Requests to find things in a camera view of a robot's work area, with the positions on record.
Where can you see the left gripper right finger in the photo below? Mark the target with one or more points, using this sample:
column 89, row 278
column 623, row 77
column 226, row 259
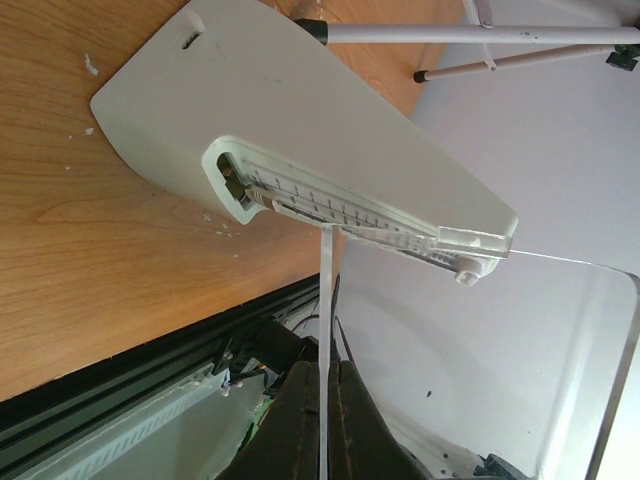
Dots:
column 361, row 446

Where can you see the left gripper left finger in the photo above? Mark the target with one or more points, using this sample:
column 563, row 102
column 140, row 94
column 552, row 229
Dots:
column 286, row 445

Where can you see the clear plastic metronome cover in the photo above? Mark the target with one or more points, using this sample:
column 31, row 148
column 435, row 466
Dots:
column 536, row 363

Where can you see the white metronome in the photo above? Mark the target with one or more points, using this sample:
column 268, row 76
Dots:
column 232, row 105

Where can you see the light blue cable duct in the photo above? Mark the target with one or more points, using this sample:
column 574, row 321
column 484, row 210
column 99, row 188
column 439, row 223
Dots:
column 95, row 451

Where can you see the black aluminium frame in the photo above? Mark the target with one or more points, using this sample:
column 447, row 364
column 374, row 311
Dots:
column 63, row 409

